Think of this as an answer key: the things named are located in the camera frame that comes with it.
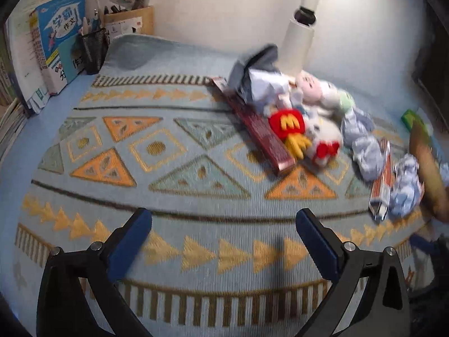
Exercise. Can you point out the pile of paper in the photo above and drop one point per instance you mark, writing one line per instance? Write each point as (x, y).
(366, 154)

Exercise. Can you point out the white cat plush with fries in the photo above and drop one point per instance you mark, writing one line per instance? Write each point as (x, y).
(315, 137)

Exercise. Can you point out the patterned blue woven mat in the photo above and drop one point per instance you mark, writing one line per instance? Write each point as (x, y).
(210, 203)

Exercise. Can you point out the bundle of pens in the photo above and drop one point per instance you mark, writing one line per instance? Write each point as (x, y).
(94, 21)

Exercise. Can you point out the small white green packet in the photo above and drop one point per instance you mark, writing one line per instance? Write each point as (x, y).
(39, 100)

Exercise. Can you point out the stack of flat books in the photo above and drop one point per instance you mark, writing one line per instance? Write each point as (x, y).
(10, 126)

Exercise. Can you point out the wooden desk organiser box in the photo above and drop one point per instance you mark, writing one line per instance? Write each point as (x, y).
(129, 24)

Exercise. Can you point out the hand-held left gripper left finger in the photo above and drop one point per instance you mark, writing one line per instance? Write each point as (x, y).
(128, 245)

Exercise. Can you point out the red yellow spine book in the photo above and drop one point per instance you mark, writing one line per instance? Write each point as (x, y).
(37, 42)

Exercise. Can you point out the black mesh pen holder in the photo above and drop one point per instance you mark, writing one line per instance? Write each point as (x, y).
(93, 51)

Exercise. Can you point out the red snack box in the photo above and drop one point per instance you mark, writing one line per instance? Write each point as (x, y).
(259, 130)
(380, 179)

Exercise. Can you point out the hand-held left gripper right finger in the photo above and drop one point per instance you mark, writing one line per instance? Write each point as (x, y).
(317, 245)

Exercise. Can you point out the teal thin booklet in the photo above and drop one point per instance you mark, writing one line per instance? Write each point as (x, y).
(70, 63)

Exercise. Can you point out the gold ribbed basket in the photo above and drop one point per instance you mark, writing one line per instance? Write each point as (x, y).
(429, 168)

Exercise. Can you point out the white paper ball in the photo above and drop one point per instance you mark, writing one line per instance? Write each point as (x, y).
(252, 66)

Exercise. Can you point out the row of standing books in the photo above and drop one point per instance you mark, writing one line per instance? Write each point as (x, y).
(21, 42)

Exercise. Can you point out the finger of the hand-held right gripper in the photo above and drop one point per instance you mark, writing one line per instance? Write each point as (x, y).
(422, 243)

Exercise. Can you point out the small pastel plush toy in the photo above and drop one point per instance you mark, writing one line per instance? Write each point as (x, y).
(315, 89)

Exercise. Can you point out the blue cover workbook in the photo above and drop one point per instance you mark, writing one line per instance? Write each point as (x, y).
(61, 28)

